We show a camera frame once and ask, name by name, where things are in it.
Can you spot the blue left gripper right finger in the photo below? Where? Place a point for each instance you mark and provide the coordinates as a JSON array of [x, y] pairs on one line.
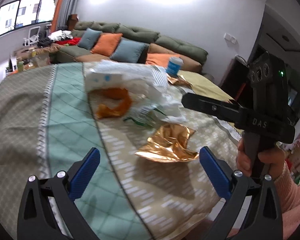
[[218, 172]]

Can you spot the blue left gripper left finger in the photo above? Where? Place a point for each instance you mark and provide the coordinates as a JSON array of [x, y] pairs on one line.
[[81, 172]]

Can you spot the gold foil wrapper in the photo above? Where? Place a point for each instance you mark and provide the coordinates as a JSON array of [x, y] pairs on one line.
[[169, 145], [178, 81]]

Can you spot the orange peel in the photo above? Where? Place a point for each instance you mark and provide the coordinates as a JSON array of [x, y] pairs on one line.
[[115, 103]]

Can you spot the pink sleeve right forearm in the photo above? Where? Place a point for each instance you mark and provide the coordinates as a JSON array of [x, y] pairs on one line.
[[289, 196]]

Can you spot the patterned tablecloth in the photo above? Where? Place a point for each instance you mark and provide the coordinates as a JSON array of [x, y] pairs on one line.
[[47, 124]]

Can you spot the blue white paper cup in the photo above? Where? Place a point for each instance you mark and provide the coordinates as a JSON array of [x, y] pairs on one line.
[[174, 65]]

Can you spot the orange cushion near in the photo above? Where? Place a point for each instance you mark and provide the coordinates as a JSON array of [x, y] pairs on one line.
[[159, 59]]

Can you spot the orange cushion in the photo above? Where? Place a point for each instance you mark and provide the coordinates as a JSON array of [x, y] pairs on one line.
[[159, 59], [106, 44]]

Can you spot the black glass coffee table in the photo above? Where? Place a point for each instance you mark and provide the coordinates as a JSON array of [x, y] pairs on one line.
[[27, 62]]

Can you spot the blue cushion near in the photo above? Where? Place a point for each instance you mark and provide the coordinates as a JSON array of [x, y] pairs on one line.
[[129, 51]]

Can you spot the blue cushion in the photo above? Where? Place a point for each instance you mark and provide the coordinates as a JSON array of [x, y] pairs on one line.
[[89, 38], [129, 51]]

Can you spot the green brown sectional sofa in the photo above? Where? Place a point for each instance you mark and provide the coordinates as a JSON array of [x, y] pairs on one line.
[[193, 57]]

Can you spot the red cloth on sofa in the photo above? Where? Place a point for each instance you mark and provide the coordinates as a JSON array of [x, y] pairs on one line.
[[71, 42]]

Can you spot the orange cushion far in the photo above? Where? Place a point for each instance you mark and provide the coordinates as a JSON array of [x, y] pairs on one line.
[[106, 44]]

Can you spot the blue cushion far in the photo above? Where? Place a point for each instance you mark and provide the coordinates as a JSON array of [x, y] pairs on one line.
[[89, 38]]

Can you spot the white office chair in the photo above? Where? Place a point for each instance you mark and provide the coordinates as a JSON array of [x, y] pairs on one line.
[[33, 36]]

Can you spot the large window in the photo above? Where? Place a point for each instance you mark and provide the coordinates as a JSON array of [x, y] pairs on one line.
[[22, 13]]

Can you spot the orange grey curtain right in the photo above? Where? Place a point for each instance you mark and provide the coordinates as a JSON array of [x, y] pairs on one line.
[[63, 9]]

